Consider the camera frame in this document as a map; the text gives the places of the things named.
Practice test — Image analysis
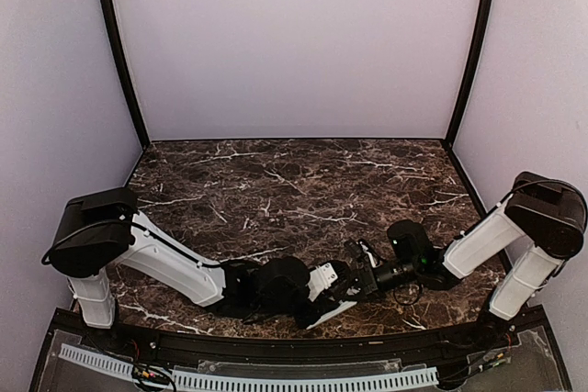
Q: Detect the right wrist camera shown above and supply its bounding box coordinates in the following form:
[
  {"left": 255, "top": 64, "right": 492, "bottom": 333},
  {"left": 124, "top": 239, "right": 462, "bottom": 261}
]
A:
[{"left": 344, "top": 239, "right": 384, "bottom": 268}]

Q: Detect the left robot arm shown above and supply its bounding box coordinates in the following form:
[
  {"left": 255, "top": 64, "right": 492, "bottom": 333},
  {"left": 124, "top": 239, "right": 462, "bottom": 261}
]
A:
[{"left": 41, "top": 187, "right": 356, "bottom": 352}]

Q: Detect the black front rail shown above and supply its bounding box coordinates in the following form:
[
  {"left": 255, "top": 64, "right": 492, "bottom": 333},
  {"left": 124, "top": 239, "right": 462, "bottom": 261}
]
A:
[{"left": 54, "top": 308, "right": 548, "bottom": 368}]

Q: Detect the black frame post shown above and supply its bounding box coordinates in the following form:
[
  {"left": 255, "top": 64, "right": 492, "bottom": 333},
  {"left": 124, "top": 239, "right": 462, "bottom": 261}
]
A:
[
  {"left": 444, "top": 0, "right": 492, "bottom": 151},
  {"left": 99, "top": 0, "right": 151, "bottom": 150}
]

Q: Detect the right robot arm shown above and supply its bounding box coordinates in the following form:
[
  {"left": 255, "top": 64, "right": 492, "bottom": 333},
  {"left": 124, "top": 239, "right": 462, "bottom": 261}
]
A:
[{"left": 348, "top": 172, "right": 587, "bottom": 350}]

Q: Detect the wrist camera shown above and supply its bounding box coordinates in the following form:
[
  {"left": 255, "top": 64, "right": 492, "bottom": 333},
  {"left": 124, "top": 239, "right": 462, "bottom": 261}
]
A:
[
  {"left": 307, "top": 263, "right": 338, "bottom": 302},
  {"left": 344, "top": 239, "right": 384, "bottom": 268}
]

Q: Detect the white slotted cable duct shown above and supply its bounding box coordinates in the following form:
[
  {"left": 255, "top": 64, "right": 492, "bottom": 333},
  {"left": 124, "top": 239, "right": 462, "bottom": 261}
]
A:
[{"left": 58, "top": 343, "right": 439, "bottom": 391}]

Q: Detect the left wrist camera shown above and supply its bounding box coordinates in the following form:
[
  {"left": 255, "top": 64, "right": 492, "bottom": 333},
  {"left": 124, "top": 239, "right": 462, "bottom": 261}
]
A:
[{"left": 307, "top": 263, "right": 338, "bottom": 302}]

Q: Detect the right black frame post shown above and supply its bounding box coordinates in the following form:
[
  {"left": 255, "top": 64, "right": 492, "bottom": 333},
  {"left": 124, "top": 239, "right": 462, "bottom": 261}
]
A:
[{"left": 444, "top": 0, "right": 492, "bottom": 151}]

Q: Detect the white remote control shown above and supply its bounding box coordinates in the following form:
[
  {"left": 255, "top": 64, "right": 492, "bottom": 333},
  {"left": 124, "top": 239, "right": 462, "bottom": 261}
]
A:
[{"left": 306, "top": 301, "right": 356, "bottom": 330}]

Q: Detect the left black frame post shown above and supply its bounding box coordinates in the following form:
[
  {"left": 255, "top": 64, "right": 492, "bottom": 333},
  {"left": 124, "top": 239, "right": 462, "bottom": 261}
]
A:
[{"left": 99, "top": 0, "right": 151, "bottom": 150}]

